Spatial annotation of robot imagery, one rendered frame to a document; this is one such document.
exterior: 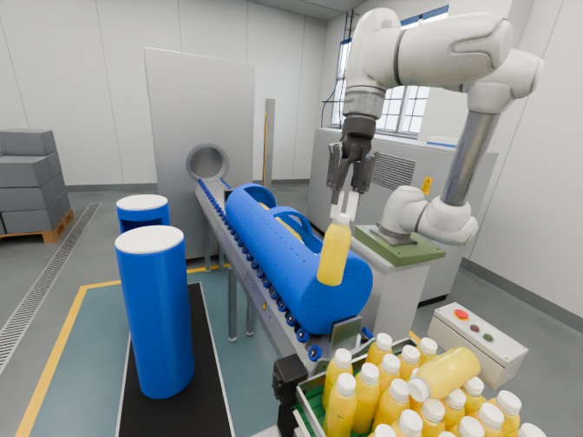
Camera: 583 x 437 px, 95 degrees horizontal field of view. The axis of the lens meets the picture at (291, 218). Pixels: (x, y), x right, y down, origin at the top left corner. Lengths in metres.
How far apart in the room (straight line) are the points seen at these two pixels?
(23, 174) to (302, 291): 3.55
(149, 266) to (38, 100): 4.88
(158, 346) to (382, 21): 1.51
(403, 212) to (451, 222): 0.20
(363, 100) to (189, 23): 5.34
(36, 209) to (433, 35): 3.95
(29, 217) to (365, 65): 3.89
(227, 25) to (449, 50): 5.52
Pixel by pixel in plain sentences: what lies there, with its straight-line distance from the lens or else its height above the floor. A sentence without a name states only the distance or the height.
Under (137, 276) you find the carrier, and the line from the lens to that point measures 1.34.
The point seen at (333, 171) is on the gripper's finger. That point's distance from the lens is 0.62.
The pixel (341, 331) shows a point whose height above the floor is 1.02.
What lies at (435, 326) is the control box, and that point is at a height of 1.05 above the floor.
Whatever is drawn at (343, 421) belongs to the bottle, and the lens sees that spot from 0.75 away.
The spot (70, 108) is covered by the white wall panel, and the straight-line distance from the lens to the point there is 5.86.
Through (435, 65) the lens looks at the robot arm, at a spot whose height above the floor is 1.71.
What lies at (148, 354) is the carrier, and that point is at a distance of 1.62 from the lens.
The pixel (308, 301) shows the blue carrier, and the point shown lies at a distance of 0.82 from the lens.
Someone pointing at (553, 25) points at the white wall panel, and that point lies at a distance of 3.70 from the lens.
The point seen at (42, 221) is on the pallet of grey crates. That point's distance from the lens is 4.12.
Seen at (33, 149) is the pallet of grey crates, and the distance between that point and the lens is 4.33.
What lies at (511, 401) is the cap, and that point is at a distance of 0.84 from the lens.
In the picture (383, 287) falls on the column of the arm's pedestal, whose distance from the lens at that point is 1.40.
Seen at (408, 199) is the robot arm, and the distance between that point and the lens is 1.36.
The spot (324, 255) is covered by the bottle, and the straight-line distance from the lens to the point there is 0.67.
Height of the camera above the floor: 1.62
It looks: 21 degrees down
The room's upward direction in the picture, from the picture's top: 5 degrees clockwise
